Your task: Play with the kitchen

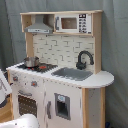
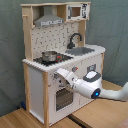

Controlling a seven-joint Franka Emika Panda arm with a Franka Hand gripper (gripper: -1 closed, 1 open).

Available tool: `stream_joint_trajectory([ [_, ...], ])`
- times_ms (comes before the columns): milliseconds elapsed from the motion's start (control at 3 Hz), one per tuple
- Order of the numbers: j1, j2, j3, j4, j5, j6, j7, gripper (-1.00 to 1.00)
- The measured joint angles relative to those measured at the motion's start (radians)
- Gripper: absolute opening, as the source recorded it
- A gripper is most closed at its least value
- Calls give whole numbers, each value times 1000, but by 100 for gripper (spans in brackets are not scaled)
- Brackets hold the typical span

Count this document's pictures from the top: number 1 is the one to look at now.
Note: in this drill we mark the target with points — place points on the grey toy sink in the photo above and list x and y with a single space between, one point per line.
73 74

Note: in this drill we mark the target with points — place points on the black toy stovetop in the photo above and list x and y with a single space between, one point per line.
42 67

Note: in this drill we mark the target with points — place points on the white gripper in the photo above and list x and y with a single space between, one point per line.
5 90

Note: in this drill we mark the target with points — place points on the grey range hood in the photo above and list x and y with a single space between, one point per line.
39 26

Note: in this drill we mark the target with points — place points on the black toy faucet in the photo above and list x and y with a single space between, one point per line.
81 63

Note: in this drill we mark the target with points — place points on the left red stove knob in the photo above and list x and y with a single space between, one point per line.
15 78

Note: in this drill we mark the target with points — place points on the red stove knob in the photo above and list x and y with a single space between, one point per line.
15 78
34 83

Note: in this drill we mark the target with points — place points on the grey ice dispenser panel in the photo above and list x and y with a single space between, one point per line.
62 106

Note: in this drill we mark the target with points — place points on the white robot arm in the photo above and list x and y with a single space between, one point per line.
26 120

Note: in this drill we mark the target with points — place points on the white toy microwave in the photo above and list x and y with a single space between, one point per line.
74 23

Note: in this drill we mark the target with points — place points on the toy oven door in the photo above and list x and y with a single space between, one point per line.
26 103

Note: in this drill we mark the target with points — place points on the wooden toy kitchen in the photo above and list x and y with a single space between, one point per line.
67 88

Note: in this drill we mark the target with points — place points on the right red stove knob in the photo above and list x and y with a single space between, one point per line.
34 83

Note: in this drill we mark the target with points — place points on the grey cabinet door handle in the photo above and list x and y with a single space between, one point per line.
48 109

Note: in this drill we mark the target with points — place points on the small metal pot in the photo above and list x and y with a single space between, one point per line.
31 61

